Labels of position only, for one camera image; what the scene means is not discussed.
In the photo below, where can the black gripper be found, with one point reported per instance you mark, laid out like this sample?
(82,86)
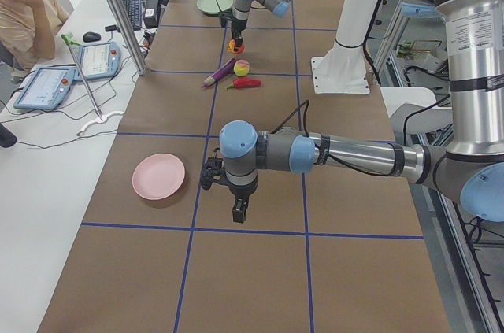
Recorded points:
(238,26)
(240,190)

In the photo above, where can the red pomegranate toy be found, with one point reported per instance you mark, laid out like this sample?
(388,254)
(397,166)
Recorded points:
(234,48)

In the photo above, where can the peach toy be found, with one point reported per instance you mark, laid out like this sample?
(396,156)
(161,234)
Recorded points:
(241,68)

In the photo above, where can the red chili pepper toy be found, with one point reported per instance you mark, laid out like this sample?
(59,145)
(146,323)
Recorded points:
(243,83)

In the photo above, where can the purple eggplant toy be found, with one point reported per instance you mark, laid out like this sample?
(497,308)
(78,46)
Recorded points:
(218,75)

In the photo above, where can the green plate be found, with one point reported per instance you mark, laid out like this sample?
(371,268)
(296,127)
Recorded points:
(213,7)

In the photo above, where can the pink plate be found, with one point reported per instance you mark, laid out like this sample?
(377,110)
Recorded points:
(158,176)

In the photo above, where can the black keyboard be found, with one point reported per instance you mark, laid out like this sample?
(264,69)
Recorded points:
(134,9)

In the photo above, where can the far teach pendant tablet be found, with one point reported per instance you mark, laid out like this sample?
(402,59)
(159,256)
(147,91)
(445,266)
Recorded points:
(99,60)

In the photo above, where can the teach pendant tablet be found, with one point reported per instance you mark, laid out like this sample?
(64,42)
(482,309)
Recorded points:
(99,60)
(46,89)

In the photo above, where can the black computer mouse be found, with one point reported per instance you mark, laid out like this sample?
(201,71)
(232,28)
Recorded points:
(90,36)

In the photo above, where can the long grabber stick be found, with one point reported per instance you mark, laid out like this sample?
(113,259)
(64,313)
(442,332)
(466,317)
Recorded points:
(101,117)

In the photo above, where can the white plastic chair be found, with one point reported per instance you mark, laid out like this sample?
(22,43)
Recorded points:
(400,102)

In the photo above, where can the near teach pendant tablet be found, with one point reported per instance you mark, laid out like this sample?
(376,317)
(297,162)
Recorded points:
(46,89)

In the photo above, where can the seated person beige shirt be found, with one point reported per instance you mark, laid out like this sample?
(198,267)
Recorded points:
(28,29)

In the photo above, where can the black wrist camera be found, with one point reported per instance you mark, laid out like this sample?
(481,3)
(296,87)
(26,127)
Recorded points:
(212,172)
(225,17)

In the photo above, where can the white pedestal column base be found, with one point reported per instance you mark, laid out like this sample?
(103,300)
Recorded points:
(342,70)

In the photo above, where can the aluminium frame post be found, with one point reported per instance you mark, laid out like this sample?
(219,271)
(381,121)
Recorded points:
(123,23)

